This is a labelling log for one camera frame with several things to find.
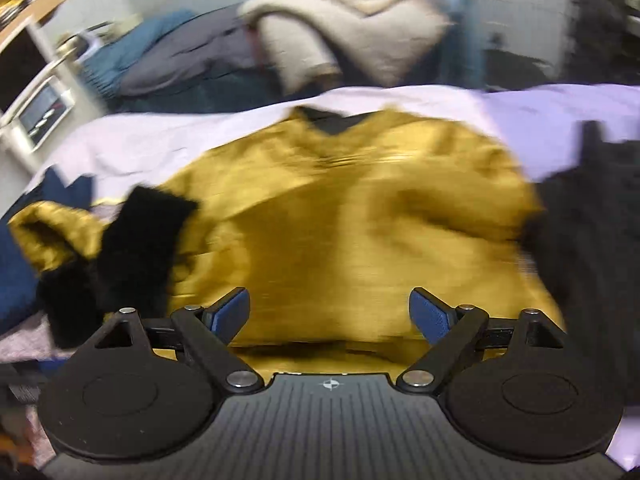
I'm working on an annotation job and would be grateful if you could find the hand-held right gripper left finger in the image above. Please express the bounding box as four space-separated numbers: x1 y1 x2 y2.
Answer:
95 287 266 395

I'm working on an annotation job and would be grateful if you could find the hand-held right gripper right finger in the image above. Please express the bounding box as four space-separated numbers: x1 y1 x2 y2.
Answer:
395 287 566 395

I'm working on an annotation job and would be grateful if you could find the golden garment with black cuffs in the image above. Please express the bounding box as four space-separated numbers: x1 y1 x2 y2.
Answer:
9 104 566 376

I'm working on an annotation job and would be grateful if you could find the black ribbed cloth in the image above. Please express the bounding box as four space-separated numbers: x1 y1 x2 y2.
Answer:
520 121 640 401

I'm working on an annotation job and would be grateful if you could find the lavender bed sheet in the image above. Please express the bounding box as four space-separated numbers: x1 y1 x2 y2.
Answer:
30 85 501 201

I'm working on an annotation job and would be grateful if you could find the grey striped blanket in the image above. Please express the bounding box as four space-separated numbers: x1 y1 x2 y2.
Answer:
0 310 76 366

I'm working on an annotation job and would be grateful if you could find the navy blue garment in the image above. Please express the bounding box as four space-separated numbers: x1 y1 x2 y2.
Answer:
0 167 98 331

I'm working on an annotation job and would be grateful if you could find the purple bed sheet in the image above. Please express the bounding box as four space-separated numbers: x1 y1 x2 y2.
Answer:
487 84 640 181

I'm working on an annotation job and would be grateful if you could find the black round stool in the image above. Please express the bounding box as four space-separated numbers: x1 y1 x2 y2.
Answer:
482 35 556 88

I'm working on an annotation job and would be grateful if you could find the blue clothing pile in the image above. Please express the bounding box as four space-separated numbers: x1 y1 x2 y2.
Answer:
75 0 488 111

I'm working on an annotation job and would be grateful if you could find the white digital device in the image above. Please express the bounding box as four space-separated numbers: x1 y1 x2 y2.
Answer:
17 77 76 148

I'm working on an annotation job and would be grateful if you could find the beige padded jacket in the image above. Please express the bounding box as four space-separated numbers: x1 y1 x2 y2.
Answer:
240 0 453 96

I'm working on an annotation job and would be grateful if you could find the black metal rack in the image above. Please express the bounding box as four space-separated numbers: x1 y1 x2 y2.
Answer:
570 0 640 86

